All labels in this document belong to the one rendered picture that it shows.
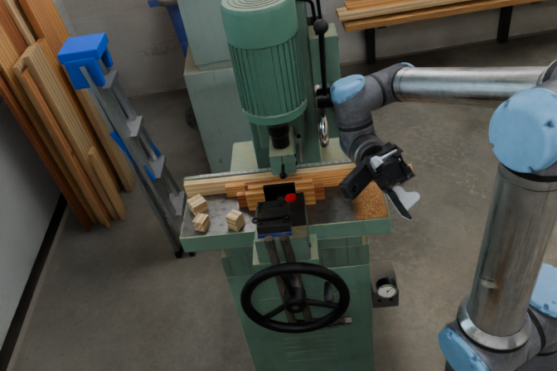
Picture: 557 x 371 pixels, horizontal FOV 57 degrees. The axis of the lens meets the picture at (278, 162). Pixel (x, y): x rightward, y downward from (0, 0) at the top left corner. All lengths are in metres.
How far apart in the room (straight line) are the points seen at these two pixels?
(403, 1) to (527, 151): 2.66
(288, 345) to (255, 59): 1.08
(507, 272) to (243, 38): 0.73
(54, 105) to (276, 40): 1.64
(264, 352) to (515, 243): 1.18
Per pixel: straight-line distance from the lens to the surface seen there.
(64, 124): 2.71
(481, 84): 1.11
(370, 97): 1.31
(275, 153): 1.43
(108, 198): 2.98
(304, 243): 1.35
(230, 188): 1.56
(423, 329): 2.32
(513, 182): 0.91
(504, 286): 1.08
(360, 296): 1.71
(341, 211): 1.48
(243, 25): 1.19
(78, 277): 2.87
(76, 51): 2.13
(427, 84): 1.23
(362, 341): 1.92
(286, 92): 1.28
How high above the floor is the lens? 1.94
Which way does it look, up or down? 38 degrees down
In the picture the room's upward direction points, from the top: 10 degrees counter-clockwise
